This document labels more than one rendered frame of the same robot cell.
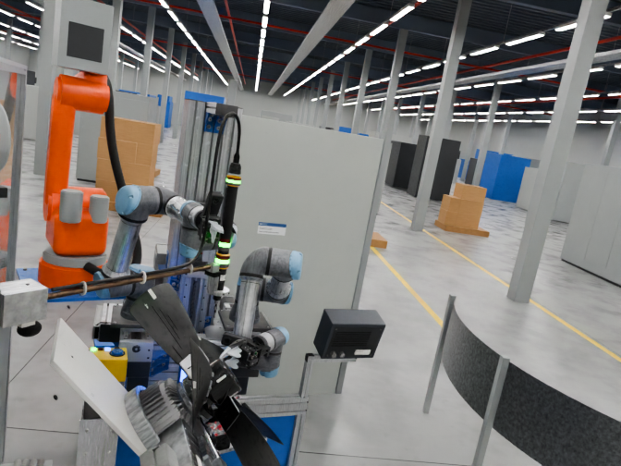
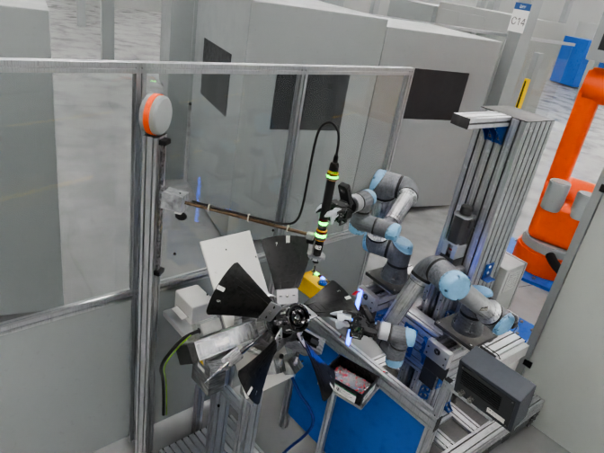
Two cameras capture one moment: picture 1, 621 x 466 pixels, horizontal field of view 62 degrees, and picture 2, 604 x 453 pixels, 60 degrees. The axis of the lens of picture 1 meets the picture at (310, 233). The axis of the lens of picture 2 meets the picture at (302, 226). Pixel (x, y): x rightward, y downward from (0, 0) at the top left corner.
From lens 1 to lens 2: 169 cm
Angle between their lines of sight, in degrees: 66
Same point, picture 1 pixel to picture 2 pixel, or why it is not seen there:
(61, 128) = (575, 120)
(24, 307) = (170, 202)
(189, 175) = (466, 177)
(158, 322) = (278, 257)
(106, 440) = not seen: hidden behind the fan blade
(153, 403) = not seen: hidden behind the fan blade
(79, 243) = (550, 232)
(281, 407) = (413, 407)
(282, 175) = not seen: outside the picture
